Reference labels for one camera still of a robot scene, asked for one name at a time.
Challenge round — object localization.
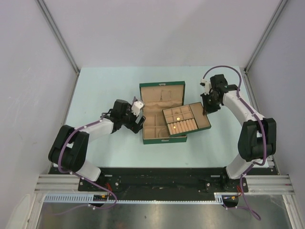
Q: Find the green jewelry tray insert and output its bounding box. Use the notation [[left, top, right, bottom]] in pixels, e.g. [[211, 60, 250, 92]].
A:
[[163, 102, 212, 137]]

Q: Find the green jewelry box beige lining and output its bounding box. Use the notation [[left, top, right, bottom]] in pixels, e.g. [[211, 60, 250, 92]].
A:
[[139, 81, 187, 145]]

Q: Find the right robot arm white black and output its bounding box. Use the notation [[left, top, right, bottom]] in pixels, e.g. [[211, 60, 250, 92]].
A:
[[200, 74, 276, 191]]

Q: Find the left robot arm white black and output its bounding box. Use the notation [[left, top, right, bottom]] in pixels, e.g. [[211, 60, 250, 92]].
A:
[[48, 98, 146, 191]]

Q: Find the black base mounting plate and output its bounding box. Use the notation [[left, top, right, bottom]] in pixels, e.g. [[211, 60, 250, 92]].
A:
[[49, 167, 278, 194]]

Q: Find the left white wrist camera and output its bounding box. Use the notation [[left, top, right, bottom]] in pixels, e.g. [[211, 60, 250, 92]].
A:
[[131, 100, 145, 117]]

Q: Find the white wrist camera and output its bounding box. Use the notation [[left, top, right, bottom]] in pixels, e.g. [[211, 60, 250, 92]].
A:
[[200, 78, 211, 95], [131, 100, 145, 117]]

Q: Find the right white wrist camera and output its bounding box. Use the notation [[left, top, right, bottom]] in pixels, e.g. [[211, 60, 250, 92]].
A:
[[200, 78, 211, 95]]

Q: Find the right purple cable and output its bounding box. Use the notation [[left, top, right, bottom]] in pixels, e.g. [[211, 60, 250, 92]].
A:
[[202, 64, 267, 220]]

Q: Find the purple cable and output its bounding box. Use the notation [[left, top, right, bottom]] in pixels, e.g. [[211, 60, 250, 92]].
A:
[[49, 96, 141, 217], [202, 64, 267, 220]]

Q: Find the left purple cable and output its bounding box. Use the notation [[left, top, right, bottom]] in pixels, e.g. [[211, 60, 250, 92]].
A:
[[49, 96, 141, 217]]

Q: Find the aluminium frame rail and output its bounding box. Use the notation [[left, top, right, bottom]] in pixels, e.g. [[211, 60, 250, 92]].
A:
[[35, 175, 305, 229]]

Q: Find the white slotted cable duct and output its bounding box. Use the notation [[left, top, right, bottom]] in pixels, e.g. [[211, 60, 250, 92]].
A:
[[44, 193, 242, 205]]

